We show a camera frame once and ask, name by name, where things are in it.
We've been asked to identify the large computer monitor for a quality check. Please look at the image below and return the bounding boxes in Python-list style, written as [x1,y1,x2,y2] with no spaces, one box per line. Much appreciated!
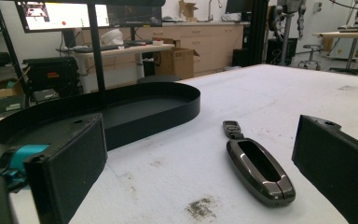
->
[14,0,111,34]

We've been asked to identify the white standing desk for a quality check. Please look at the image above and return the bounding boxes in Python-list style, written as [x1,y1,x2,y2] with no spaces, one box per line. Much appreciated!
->
[70,42,175,94]

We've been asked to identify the open cardboard box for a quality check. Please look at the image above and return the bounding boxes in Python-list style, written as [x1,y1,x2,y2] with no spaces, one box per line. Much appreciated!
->
[154,47,200,80]

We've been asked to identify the beige wooden cabinets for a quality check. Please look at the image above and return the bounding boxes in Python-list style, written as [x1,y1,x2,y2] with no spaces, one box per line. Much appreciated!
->
[80,21,250,77]

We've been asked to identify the light wooden work table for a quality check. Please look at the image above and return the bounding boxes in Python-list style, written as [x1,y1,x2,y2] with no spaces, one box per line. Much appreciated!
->
[312,30,358,76]

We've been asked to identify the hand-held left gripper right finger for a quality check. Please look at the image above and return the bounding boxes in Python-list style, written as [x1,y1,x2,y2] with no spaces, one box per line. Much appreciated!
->
[291,114,358,224]

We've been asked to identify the round black stool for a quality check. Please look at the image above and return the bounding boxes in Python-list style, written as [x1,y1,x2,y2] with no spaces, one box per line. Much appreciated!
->
[136,74,182,85]

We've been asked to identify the dark metallic key fob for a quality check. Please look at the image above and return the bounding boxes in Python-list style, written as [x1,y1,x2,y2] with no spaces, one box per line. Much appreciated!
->
[222,119,296,208]

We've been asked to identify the thin black slanted pole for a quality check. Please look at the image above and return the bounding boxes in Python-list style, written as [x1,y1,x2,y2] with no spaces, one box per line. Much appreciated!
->
[0,0,30,96]

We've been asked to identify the small black wall monitor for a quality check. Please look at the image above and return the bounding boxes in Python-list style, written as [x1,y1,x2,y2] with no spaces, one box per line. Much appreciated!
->
[225,0,254,15]

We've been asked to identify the black oval tray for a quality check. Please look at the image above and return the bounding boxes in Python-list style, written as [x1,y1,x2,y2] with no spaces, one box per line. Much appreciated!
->
[0,81,201,157]

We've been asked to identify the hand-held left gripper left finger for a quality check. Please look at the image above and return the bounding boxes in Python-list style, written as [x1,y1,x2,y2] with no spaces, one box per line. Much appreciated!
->
[22,113,108,224]

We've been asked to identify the metal stool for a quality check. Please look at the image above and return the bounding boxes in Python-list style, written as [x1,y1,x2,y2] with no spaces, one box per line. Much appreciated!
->
[297,44,324,71]

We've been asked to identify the small cardboard box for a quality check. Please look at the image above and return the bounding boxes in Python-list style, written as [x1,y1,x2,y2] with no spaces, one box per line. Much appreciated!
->
[178,0,200,23]

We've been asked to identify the black equipment case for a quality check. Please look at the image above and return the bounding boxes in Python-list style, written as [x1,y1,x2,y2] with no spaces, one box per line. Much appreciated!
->
[22,56,80,97]

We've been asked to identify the white crumpled bag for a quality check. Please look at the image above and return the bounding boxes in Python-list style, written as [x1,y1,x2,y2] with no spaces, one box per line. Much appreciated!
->
[100,28,126,48]

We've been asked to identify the black keyboard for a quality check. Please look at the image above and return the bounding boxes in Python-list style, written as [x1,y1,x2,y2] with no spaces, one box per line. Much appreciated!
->
[72,44,119,54]

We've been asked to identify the grey robot on stand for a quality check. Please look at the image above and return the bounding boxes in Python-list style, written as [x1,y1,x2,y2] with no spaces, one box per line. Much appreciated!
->
[272,0,308,66]

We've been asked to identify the flat black device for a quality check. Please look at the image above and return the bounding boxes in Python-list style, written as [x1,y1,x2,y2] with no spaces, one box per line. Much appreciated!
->
[0,93,27,119]

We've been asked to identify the dark computer monitor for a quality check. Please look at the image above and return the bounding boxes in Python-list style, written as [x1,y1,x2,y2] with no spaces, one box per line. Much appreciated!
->
[106,4,163,29]

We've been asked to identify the black metal frame post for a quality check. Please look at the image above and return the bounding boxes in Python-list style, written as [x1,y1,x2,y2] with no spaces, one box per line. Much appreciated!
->
[86,0,107,101]

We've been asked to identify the wide black pillar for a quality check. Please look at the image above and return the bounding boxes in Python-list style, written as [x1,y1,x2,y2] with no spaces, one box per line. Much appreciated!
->
[247,0,270,66]

